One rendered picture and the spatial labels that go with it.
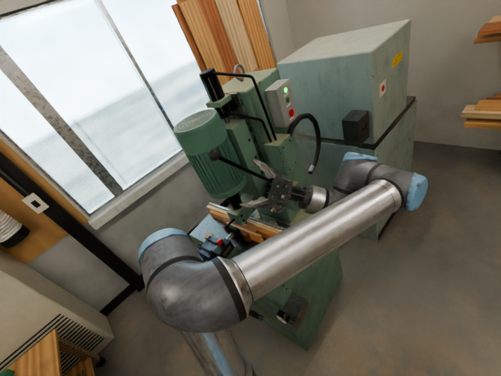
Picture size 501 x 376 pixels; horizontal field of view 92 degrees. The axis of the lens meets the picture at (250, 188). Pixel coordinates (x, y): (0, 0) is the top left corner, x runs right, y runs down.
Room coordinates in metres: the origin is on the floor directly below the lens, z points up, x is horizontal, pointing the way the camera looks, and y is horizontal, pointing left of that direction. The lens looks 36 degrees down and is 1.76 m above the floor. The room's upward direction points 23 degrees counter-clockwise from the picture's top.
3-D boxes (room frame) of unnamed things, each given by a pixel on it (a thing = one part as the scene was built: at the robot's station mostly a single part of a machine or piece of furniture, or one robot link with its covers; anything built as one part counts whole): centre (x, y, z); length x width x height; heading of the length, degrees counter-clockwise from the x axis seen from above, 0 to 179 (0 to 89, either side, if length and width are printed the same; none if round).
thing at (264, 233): (0.84, 0.07, 0.92); 0.62 x 0.02 x 0.04; 38
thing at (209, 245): (0.76, 0.25, 0.99); 0.13 x 0.11 x 0.06; 38
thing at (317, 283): (0.94, -0.01, 0.35); 0.58 x 0.45 x 0.71; 128
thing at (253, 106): (1.04, -0.14, 1.16); 0.22 x 0.22 x 0.72; 38
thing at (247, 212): (0.87, 0.07, 1.03); 0.14 x 0.07 x 0.09; 128
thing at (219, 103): (0.95, -0.02, 1.53); 0.08 x 0.08 x 0.17; 38
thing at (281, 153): (0.87, -0.18, 1.22); 0.09 x 0.08 x 0.15; 128
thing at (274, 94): (0.95, -0.25, 1.40); 0.10 x 0.06 x 0.16; 128
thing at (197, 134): (0.86, 0.09, 1.35); 0.18 x 0.18 x 0.31
